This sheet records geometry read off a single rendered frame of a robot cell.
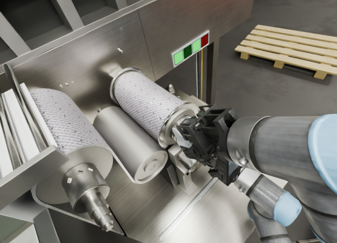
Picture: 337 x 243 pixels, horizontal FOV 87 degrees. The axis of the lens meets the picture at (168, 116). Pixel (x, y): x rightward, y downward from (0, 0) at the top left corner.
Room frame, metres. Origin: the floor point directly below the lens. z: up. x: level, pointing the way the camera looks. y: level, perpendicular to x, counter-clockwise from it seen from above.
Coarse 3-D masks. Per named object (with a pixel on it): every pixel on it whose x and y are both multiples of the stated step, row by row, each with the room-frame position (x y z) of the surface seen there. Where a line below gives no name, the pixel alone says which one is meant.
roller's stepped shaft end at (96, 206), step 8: (96, 192) 0.12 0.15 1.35; (88, 200) 0.11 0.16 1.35; (96, 200) 0.11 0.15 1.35; (104, 200) 0.11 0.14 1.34; (88, 208) 0.10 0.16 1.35; (96, 208) 0.10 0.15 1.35; (104, 208) 0.10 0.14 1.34; (96, 216) 0.09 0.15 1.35; (104, 216) 0.08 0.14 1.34; (104, 224) 0.07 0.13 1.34
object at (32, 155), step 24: (0, 96) 0.31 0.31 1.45; (24, 96) 0.30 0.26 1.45; (0, 120) 0.24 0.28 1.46; (24, 120) 0.25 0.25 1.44; (0, 144) 0.20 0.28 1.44; (24, 144) 0.19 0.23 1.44; (48, 144) 0.17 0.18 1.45; (0, 168) 0.15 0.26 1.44; (24, 168) 0.13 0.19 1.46; (48, 168) 0.14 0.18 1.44; (0, 192) 0.11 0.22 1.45; (24, 192) 0.11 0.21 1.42
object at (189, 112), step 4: (180, 112) 0.29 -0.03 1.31; (184, 112) 0.30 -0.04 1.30; (188, 112) 0.31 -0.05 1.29; (192, 112) 0.31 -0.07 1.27; (176, 116) 0.28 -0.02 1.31; (180, 116) 0.29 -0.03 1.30; (192, 116) 0.31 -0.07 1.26; (172, 120) 0.28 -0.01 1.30; (176, 120) 0.28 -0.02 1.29; (168, 124) 0.27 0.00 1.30; (172, 124) 0.27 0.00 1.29; (168, 128) 0.27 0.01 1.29; (164, 132) 0.27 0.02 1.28; (168, 132) 0.27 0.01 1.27; (164, 136) 0.26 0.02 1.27; (168, 136) 0.26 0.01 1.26; (164, 140) 0.26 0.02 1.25; (168, 140) 0.26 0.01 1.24; (172, 140) 0.27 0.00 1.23
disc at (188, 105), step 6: (180, 108) 0.30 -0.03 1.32; (186, 108) 0.31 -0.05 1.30; (192, 108) 0.32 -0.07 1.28; (174, 114) 0.29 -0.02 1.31; (168, 120) 0.28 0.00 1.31; (162, 126) 0.27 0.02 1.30; (162, 132) 0.26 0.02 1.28; (162, 138) 0.26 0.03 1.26; (162, 144) 0.26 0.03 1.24; (168, 144) 0.27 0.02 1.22
